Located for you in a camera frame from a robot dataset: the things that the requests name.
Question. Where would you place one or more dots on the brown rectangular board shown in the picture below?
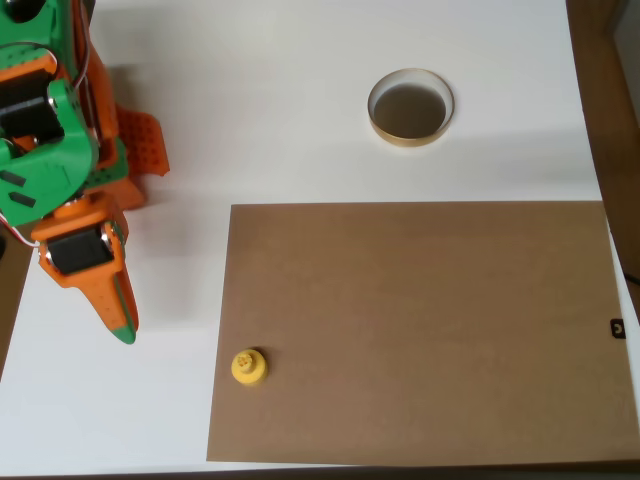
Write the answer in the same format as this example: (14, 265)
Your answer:
(400, 325)

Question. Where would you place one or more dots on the shallow brown round dish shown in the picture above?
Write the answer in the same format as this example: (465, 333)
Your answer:
(410, 112)

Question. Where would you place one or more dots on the small yellow plastic piece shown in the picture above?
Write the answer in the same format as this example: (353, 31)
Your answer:
(249, 370)

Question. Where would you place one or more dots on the green orange robot arm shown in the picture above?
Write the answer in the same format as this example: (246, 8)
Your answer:
(45, 165)

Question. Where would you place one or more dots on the orange gripper black servo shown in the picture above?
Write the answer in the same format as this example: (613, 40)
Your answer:
(80, 253)

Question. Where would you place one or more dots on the small black tag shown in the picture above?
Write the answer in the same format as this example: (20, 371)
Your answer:
(618, 328)

